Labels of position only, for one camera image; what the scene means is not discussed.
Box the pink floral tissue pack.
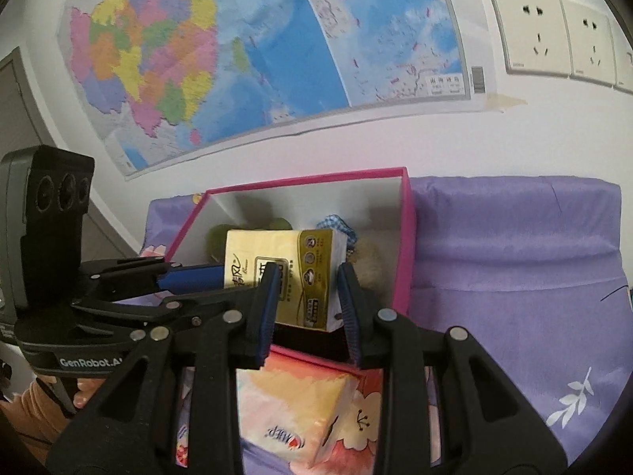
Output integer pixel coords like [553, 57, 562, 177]
[173, 369, 196, 468]

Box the pink cardboard box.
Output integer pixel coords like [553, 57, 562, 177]
[163, 167, 419, 374]

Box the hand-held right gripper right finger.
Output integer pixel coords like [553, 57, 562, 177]
[336, 262, 569, 475]

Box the gold tissue pack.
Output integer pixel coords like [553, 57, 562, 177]
[222, 228, 348, 333]

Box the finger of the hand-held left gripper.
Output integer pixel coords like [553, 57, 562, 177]
[74, 257, 226, 304]
[72, 290, 248, 333]

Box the person's left forearm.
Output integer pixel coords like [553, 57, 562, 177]
[0, 381, 75, 451]

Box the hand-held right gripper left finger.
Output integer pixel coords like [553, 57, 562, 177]
[47, 270, 280, 475]

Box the green plush toy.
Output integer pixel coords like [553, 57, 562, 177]
[208, 217, 292, 263]

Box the pastel tissue pack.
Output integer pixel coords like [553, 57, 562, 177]
[236, 363, 359, 471]

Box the wall map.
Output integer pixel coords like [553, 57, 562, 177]
[57, 0, 488, 181]

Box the purple floral bedsheet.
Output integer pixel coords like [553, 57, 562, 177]
[141, 175, 633, 475]

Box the blue checked cloth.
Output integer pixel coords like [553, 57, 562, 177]
[316, 214, 358, 251]

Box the white wall socket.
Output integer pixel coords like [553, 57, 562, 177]
[489, 0, 572, 77]
[561, 0, 616, 85]
[610, 34, 633, 92]

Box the person's left hand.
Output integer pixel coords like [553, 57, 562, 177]
[73, 377, 107, 407]

